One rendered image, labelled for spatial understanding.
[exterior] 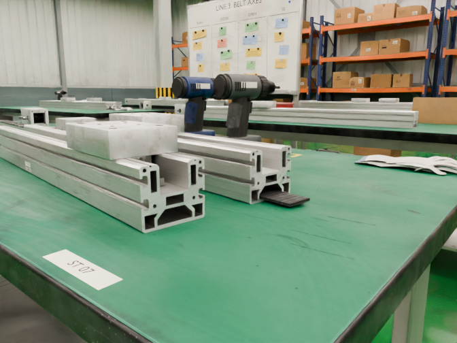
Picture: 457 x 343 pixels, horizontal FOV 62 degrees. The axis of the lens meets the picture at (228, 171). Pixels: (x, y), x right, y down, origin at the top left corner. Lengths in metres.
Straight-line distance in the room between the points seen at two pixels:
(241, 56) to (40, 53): 9.88
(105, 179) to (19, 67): 12.60
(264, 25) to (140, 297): 3.81
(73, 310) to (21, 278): 0.11
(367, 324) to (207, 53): 4.27
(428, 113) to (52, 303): 2.36
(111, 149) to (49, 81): 12.99
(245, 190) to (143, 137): 0.18
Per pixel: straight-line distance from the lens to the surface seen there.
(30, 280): 0.46
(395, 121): 2.15
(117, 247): 0.46
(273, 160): 0.65
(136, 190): 0.49
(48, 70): 13.52
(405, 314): 0.99
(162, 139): 0.57
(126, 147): 0.54
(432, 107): 2.56
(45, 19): 13.67
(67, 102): 5.05
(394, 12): 10.69
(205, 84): 1.09
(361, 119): 2.20
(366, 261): 0.43
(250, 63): 4.11
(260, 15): 4.11
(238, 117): 0.93
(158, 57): 9.55
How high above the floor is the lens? 0.95
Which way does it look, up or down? 12 degrees down
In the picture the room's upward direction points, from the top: straight up
